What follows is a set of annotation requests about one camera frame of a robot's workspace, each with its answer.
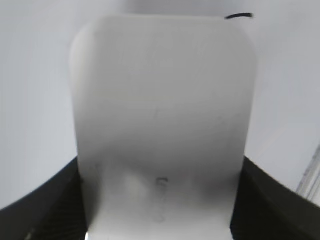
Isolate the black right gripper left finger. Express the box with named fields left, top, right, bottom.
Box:
left=0, top=158, right=88, bottom=240

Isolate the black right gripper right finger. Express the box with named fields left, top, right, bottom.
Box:
left=230, top=157, right=320, bottom=240

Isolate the white whiteboard eraser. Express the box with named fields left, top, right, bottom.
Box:
left=70, top=15, right=257, bottom=240

